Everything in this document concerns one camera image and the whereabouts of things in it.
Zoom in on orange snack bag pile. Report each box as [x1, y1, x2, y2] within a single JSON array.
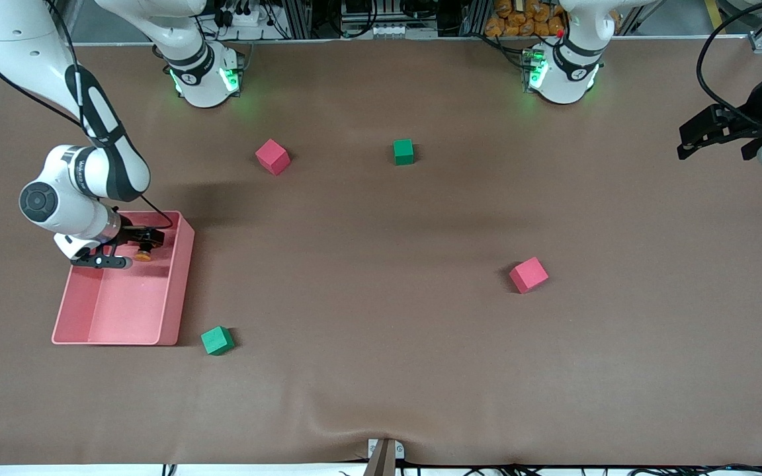
[[485, 0, 566, 38]]

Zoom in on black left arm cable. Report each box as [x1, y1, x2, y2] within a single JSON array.
[[696, 0, 762, 114]]

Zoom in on pink plastic bin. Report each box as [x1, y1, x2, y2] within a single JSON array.
[[51, 210, 195, 346]]

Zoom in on brown table mat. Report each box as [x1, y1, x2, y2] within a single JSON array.
[[0, 36, 762, 467]]

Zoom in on white terminal block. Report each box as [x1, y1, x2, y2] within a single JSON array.
[[371, 23, 439, 39]]

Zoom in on white power strip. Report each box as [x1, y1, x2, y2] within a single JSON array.
[[219, 7, 279, 28]]

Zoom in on red foam cube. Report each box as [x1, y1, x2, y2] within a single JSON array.
[[255, 139, 291, 177], [509, 257, 550, 294]]

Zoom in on metal bracket with brown post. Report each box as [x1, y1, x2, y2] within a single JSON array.
[[364, 438, 405, 476]]

